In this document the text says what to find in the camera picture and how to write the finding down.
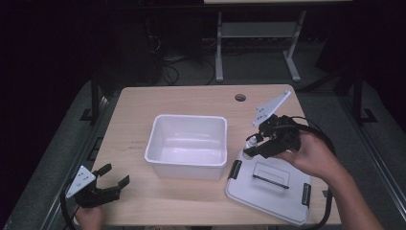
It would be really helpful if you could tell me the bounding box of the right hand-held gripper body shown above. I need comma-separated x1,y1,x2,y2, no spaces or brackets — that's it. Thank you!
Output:
252,90,303,160

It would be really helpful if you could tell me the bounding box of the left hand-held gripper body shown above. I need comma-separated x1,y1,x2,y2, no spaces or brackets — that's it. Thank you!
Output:
65,165,113,209

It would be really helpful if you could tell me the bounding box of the white lid with black handle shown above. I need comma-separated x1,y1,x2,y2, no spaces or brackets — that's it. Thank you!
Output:
225,149,313,227

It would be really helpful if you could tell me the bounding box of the white plastic storage box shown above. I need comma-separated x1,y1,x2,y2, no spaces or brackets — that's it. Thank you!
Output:
144,114,229,180

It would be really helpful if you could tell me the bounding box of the person's left hand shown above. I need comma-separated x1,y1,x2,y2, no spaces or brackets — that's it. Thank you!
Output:
74,204,104,230

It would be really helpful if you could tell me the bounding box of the person's right hand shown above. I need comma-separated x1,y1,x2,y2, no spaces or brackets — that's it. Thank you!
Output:
274,129,349,187

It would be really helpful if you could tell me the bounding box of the black metal stand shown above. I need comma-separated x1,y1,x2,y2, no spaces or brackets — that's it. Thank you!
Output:
79,73,103,124
352,70,378,126

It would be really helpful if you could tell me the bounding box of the grey metal-framed table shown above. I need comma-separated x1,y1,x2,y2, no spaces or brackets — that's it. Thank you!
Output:
203,0,353,83

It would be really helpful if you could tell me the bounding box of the left hand-held gripper black cable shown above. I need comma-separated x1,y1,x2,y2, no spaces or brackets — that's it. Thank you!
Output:
59,183,79,230

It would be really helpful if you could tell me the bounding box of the hand-held gripper black cable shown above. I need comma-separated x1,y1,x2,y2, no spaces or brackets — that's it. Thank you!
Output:
59,183,79,230
286,115,338,230

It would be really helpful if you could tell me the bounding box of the right hand-held gripper black cable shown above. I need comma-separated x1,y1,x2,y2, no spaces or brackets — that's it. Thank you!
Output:
286,115,338,230

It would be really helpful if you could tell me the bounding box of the aluminium floor rail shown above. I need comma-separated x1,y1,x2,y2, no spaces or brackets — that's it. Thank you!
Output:
338,94,406,209
39,92,121,230

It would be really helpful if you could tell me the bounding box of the tangle of floor cables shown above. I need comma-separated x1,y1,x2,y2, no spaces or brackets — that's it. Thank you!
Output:
147,18,218,86

